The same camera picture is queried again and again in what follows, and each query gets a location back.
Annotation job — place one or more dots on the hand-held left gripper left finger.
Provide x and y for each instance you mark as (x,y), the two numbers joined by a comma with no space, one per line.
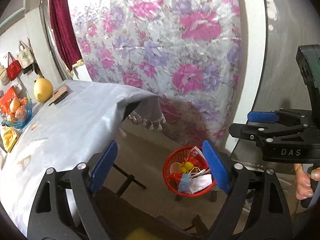
(103,167)

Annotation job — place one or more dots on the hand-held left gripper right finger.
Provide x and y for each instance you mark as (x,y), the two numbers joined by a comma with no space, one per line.
(216,167)

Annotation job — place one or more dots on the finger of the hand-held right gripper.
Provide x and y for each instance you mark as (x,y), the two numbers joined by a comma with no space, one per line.
(262,117)
(246,132)

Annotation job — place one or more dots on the blue face mask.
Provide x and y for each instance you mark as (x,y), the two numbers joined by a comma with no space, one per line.
(184,183)

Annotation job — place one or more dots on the red plastic basket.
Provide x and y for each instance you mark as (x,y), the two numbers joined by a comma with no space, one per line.
(167,162)

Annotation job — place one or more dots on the person's right hand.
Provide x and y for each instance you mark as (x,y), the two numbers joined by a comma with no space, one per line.
(303,182)

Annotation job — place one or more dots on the black metal table leg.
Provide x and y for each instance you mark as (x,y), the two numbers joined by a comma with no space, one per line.
(127,180)

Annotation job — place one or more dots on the grey white tablecloth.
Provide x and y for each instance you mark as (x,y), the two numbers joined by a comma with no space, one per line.
(75,120)

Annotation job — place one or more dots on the blue glass fruit bowl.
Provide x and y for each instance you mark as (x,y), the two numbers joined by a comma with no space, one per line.
(23,122)

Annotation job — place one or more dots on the yellow pomelo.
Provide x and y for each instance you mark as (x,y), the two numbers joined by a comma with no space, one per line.
(43,90)

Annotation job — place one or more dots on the orange wrapped fruit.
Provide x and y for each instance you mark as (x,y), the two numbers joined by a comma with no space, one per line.
(24,101)
(21,112)

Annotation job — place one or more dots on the yellow tissue pack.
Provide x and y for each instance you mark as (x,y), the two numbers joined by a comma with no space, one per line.
(8,138)

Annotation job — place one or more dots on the yellow red apple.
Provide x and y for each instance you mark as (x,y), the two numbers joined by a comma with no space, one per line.
(15,104)

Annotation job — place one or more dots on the orange gift box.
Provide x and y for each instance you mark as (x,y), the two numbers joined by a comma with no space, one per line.
(6,100)

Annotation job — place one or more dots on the black bag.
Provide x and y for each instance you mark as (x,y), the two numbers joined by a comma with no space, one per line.
(31,68)

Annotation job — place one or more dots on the floral plastic-wrapped mattress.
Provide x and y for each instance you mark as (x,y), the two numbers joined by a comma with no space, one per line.
(162,42)

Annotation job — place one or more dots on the red handbag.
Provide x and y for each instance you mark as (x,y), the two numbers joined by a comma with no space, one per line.
(13,71)

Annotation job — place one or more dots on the beige tote bag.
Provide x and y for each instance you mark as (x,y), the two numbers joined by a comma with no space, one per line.
(25,57)

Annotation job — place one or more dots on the tan small bag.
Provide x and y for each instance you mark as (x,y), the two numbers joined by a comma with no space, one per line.
(3,76)

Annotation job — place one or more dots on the dark red curtain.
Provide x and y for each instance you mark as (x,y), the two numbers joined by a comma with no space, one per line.
(62,25)

